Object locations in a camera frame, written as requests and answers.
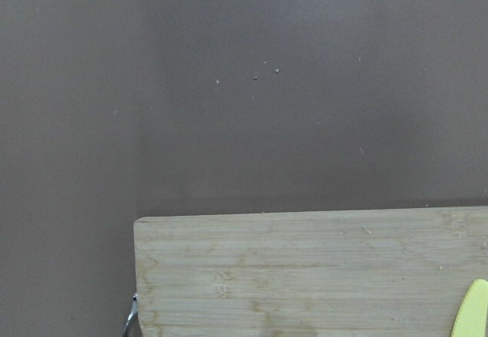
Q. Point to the wooden cutting board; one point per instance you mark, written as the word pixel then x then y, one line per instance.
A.
pixel 399 272

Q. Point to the yellow plastic knife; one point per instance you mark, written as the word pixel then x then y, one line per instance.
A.
pixel 471 318

